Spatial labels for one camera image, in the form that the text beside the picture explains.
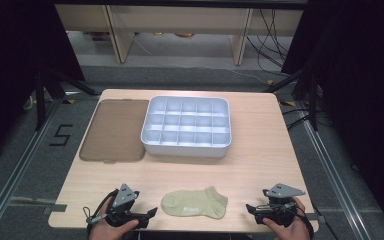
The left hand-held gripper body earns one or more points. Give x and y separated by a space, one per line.
124 200

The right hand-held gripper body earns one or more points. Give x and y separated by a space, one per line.
280 206

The light green ankle sock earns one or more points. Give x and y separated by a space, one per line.
193 204

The white divided storage box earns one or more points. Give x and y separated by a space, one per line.
186 148

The person's right hand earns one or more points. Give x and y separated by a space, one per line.
290 230

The person's left hand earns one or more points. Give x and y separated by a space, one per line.
105 230

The brown translucent box lid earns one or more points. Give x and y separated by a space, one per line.
113 131

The black metal stand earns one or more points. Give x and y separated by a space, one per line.
313 100
40 100

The black curtain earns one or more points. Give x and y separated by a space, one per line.
363 83
10 66

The light wooden desk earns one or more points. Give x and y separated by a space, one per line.
180 20

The aluminium floor rail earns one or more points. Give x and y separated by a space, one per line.
333 176
16 173

